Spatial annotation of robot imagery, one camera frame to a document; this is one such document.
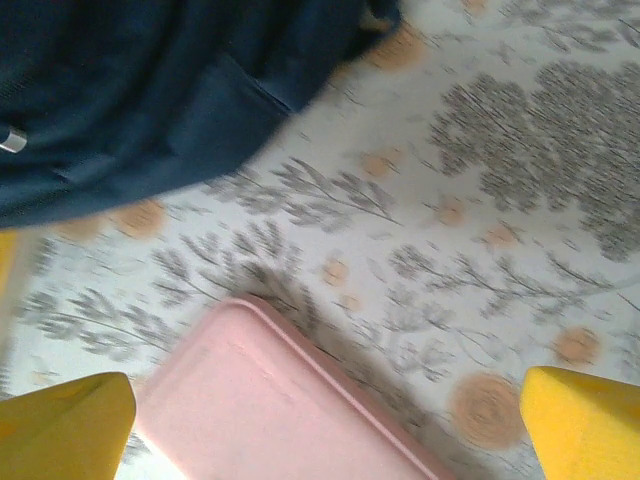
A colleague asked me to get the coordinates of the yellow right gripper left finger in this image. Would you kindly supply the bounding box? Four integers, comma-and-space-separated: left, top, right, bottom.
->
0, 372, 139, 480

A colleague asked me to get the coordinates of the pink case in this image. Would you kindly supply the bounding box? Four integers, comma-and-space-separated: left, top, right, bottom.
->
134, 294, 456, 480

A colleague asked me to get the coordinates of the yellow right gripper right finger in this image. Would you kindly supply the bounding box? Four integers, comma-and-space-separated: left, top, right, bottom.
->
519, 365, 640, 480

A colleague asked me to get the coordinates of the navy blue backpack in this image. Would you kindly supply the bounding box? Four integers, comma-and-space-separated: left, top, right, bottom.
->
0, 0, 404, 231

